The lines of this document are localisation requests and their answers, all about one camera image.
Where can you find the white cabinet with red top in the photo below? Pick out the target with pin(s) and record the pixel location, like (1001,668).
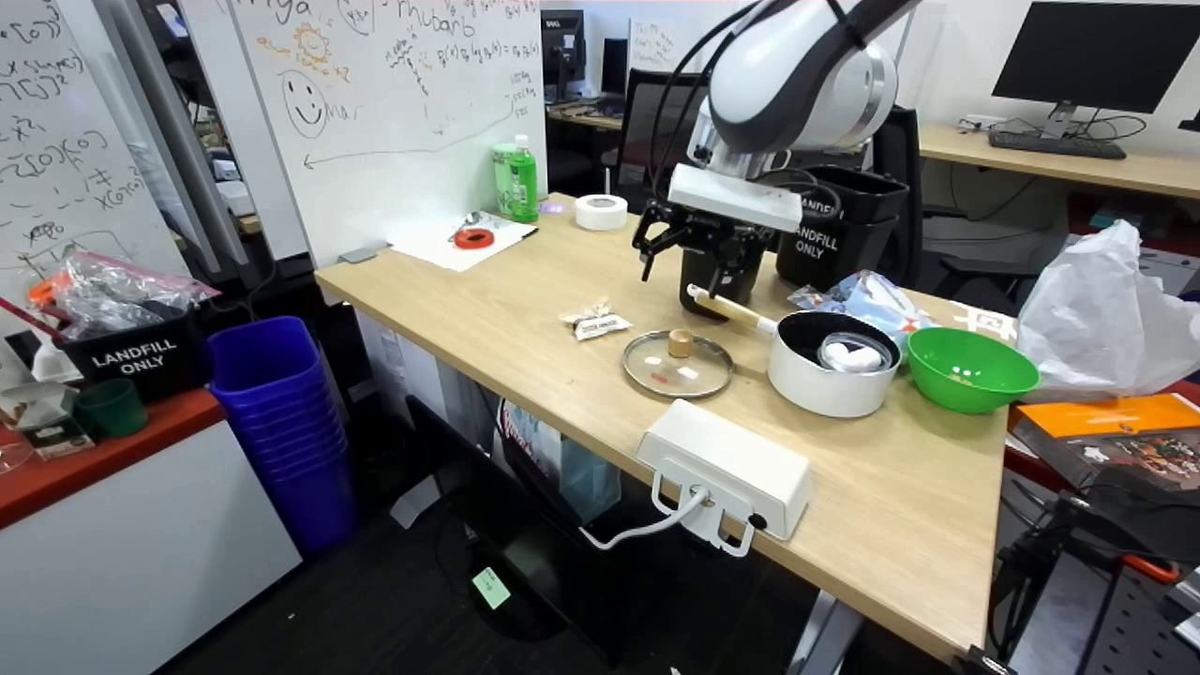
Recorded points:
(135,550)

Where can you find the dark green cup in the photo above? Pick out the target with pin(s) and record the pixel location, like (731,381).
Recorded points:
(113,411)

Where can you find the green plastic bowl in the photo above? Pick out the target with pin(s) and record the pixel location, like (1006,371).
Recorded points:
(969,375)

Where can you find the clear plastic bag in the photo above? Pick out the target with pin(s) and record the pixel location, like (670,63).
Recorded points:
(874,303)

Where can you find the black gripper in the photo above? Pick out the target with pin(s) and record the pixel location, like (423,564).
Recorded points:
(731,243)

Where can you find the large whiteboard with smiley drawing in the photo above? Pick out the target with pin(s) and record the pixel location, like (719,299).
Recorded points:
(400,138)

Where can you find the dark magazine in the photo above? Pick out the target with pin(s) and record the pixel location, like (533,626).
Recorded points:
(1113,481)

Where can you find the large white plastic bag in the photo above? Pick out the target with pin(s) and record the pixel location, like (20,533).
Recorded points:
(1109,324)

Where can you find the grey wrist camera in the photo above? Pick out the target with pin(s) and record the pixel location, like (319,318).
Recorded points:
(731,196)

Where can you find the white tape roll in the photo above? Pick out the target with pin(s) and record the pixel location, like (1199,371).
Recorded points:
(600,210)

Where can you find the green paper label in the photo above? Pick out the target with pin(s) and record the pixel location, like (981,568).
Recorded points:
(493,585)

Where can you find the black landfill bin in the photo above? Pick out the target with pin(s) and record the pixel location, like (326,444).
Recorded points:
(135,356)

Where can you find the large black computer monitor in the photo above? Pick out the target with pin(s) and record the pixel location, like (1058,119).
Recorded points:
(1099,59)

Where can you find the crumpled clear plastic bags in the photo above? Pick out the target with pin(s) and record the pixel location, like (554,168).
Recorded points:
(113,290)

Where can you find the wooden office desk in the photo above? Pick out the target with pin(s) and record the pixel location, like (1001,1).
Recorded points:
(1061,164)

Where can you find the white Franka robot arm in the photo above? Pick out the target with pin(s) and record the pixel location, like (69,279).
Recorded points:
(800,76)

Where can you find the whiteboard with dense writing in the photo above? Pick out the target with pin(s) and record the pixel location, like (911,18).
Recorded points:
(60,138)

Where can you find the red tape roll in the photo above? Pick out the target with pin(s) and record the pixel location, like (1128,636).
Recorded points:
(474,238)

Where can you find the white cloth in pot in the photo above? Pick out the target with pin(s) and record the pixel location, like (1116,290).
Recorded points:
(853,353)

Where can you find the blue plastic bin stack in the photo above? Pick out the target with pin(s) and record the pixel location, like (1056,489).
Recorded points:
(284,425)

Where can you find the white power box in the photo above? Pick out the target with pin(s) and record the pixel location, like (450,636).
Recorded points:
(725,469)

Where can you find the white plate with red item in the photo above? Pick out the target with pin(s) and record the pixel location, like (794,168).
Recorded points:
(431,244)

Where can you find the whiteboard behind small monitor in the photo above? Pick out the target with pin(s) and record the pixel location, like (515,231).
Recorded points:
(649,39)

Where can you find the black bin holding white paper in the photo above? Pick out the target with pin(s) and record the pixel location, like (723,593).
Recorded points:
(849,238)

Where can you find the orange book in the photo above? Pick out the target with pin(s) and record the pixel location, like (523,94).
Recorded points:
(1099,416)

